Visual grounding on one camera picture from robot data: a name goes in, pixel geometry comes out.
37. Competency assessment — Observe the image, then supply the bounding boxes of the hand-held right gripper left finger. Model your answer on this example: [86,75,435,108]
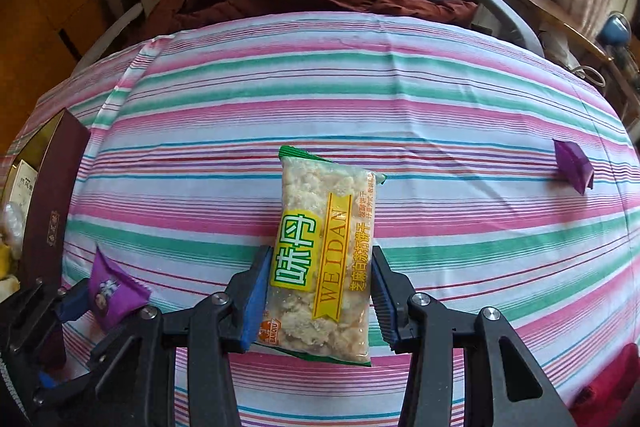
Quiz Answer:
[55,246,275,427]

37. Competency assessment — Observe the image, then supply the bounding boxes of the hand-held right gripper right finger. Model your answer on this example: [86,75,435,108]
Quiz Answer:
[370,246,578,427]

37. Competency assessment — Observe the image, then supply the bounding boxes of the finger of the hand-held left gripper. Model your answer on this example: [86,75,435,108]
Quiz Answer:
[50,279,94,324]
[31,367,93,413]

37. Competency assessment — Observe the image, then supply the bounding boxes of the purple candy packet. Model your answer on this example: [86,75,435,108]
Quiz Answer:
[87,249,152,334]
[553,139,596,195]

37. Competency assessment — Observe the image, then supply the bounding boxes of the gold tin box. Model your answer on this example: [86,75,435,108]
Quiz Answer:
[0,107,93,370]

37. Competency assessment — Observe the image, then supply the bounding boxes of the clear cracker snack packet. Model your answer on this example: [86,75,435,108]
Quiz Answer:
[255,145,388,367]

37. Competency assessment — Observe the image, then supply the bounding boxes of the red cloth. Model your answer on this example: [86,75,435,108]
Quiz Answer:
[570,342,640,427]

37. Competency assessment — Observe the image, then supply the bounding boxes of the wooden wardrobe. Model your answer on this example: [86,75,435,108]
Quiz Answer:
[0,0,113,152]

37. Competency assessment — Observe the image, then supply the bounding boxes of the wooden side shelf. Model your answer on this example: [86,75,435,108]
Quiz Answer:
[467,0,640,118]

